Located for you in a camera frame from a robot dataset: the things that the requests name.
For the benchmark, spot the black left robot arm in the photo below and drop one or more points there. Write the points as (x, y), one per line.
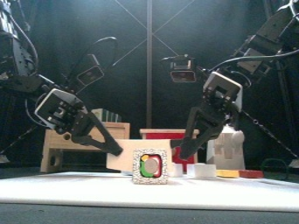
(18, 55)

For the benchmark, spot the grey vertical frame pole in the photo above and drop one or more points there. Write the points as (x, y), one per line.
(150, 58)

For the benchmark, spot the light wooden toy stand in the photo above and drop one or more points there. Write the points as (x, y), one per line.
(56, 145)

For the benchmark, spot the small white toy cube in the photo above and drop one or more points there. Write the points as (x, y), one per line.
(177, 170)

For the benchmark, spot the green white striped toy block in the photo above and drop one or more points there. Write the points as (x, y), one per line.
(107, 116)

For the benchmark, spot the red flat toy block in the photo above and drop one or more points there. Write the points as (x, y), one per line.
(251, 174)

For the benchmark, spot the toy sushi roll speckled white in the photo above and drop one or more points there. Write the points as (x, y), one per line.
(150, 166)

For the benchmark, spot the large white toy cube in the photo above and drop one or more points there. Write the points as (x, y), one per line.
(202, 170)

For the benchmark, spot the yellow flat toy block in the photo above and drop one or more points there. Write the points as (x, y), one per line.
(227, 173)

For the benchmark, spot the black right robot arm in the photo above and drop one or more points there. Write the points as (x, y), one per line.
(269, 32)

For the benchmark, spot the red wooden toy box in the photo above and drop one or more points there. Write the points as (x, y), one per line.
(166, 134)

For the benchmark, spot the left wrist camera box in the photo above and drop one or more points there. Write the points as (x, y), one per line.
(88, 73)

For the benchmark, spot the black diagonal frame strut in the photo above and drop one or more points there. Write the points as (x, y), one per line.
(273, 135)

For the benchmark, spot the white cutting board mat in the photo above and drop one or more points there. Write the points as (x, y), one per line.
(116, 194)

